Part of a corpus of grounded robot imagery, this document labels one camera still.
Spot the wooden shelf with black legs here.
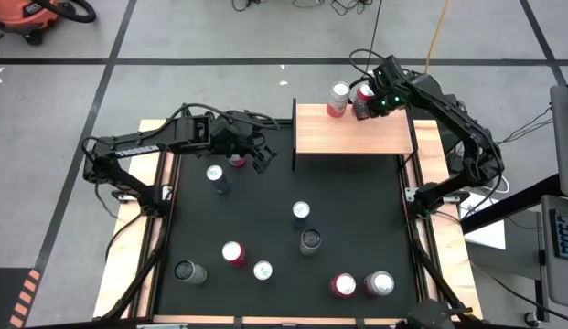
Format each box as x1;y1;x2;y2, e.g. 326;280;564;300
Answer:
291;97;420;173

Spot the silver slim can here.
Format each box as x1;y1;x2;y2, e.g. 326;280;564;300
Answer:
173;259;209;285

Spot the dark slim can teal tab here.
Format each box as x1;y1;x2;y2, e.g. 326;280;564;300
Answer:
205;164;232;196

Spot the black desk beam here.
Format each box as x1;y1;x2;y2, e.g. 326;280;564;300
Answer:
460;173;563;235

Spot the silver white Celsius can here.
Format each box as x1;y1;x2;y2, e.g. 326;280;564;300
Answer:
299;228;323;258

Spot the black vacuum hose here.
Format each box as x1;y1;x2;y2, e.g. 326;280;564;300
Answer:
34;0;98;25

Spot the black perforated computer case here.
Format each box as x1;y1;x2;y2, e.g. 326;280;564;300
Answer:
406;107;472;156

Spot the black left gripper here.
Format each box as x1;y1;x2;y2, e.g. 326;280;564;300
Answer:
209;109;279;175

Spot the yellow cable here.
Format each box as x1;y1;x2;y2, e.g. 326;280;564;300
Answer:
420;0;451;74

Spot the black orange hazard mat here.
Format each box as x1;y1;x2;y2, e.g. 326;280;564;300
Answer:
0;267;43;329

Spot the grey monitor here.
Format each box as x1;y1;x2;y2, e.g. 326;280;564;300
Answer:
549;84;568;198

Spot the white cable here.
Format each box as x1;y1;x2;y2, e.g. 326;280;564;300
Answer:
491;176;512;196

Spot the grey can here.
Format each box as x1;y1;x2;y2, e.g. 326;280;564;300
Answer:
326;80;352;119

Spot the black coiled cable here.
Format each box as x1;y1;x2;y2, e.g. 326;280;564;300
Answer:
364;0;384;69

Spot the orange shop vacuum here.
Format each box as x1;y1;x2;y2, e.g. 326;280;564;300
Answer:
0;0;60;47

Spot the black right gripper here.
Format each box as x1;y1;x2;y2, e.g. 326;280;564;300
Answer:
351;54;411;122

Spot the red Fanta can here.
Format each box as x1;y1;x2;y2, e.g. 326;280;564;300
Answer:
351;83;376;121
329;272;358;299
220;240;247;268

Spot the blue silver Red Bull can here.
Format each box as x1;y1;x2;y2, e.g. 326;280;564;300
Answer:
291;200;312;228

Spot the grey laptop with keyboard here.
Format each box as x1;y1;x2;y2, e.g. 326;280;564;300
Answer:
539;194;568;310

